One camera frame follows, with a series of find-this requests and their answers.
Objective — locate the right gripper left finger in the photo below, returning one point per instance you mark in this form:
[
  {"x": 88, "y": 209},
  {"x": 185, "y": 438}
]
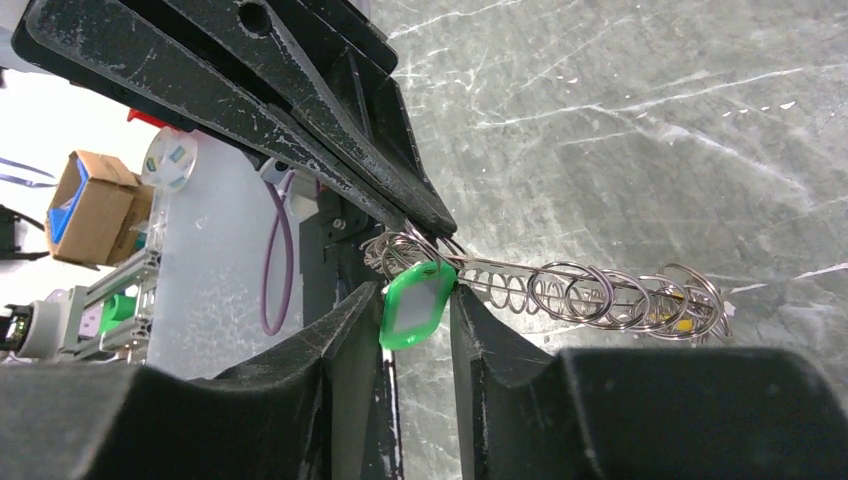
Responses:
[{"x": 300, "y": 410}]

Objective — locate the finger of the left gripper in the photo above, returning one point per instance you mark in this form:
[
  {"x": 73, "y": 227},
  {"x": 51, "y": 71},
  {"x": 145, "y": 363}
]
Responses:
[
  {"x": 314, "y": 87},
  {"x": 148, "y": 55}
]

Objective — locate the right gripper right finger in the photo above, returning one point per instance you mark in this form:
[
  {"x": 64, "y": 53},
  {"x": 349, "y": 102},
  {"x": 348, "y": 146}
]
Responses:
[{"x": 643, "y": 413}]

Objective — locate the green key tag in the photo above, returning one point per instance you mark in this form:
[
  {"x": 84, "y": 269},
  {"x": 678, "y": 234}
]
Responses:
[{"x": 414, "y": 303}]

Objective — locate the yellow key tag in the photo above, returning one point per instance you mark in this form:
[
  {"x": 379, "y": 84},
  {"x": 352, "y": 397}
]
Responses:
[{"x": 681, "y": 325}]

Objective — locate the clear tape roll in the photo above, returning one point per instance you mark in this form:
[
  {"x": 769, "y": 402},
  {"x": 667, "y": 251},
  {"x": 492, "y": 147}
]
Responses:
[{"x": 169, "y": 160}]

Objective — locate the cardboard box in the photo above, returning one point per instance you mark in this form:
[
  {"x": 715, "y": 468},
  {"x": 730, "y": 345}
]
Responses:
[{"x": 97, "y": 212}]

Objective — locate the green cylinder part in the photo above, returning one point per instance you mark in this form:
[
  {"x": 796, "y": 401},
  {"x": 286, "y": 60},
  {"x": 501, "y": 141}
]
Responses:
[{"x": 115, "y": 310}]

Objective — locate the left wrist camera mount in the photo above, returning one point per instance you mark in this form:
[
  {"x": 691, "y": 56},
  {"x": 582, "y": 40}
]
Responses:
[{"x": 299, "y": 190}]

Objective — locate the aluminium frame rail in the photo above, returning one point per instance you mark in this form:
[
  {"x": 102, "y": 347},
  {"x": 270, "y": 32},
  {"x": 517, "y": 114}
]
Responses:
[{"x": 127, "y": 342}]

